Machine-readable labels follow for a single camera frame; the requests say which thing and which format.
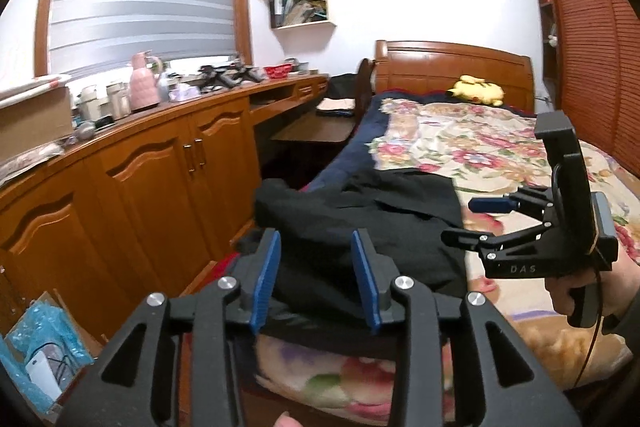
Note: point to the black binder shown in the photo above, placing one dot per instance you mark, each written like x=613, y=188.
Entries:
x=275, y=9

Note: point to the person's left hand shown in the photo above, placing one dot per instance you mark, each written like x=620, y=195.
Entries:
x=287, y=421

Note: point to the grey metal tin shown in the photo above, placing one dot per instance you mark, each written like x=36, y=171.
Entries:
x=297, y=66

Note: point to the person's right forearm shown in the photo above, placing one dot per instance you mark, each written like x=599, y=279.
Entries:
x=631, y=322

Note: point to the louvered wooden wardrobe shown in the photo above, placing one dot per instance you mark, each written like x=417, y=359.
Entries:
x=590, y=57

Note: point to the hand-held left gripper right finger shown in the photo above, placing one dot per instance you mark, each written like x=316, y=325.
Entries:
x=367, y=287

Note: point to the white jar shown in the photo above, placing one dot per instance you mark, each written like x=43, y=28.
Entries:
x=89, y=104

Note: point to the red basket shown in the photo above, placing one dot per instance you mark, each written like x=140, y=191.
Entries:
x=277, y=72

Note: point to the beige folded cloth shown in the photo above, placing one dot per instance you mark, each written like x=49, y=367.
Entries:
x=335, y=106

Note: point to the dark wooden chair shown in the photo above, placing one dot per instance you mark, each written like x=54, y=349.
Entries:
x=310, y=132

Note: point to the yellow plush toy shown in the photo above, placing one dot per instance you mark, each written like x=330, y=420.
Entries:
x=477, y=92

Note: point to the small white ornament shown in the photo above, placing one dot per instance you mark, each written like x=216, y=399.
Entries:
x=552, y=40

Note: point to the white patterned paper roll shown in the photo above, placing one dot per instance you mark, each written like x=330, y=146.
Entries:
x=35, y=86

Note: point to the pile of books and papers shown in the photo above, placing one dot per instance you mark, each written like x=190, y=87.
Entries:
x=305, y=12

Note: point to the person's right hand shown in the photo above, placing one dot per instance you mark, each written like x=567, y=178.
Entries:
x=622, y=287

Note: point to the glass jar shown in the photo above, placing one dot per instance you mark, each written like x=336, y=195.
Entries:
x=118, y=99

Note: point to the wooden bed headboard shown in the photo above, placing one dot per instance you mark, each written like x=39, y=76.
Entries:
x=425, y=72

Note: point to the floral blanket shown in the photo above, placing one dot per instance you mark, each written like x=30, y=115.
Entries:
x=450, y=142

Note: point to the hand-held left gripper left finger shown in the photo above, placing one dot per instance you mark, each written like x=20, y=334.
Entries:
x=264, y=287

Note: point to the pink thermos jug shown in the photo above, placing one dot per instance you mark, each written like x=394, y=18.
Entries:
x=145, y=87

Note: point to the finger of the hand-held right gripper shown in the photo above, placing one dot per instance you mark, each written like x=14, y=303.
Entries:
x=490, y=205
x=465, y=237

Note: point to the red underlay sheet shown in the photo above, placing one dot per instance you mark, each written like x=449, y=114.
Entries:
x=225, y=264

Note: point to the blue bubble wrap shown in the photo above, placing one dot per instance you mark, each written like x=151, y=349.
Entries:
x=45, y=327

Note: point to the open cardboard box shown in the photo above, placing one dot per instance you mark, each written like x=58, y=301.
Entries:
x=75, y=322

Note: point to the closed cardboard box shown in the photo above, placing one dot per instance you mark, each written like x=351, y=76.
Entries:
x=30, y=122

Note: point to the grey oval object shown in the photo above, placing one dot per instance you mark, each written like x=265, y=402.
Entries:
x=85, y=132

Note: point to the black button coat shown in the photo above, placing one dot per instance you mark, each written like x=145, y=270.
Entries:
x=320, y=227

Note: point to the wooden desk with cabinets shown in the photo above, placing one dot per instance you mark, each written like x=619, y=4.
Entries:
x=150, y=187

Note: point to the black bag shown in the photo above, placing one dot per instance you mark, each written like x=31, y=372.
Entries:
x=345, y=87

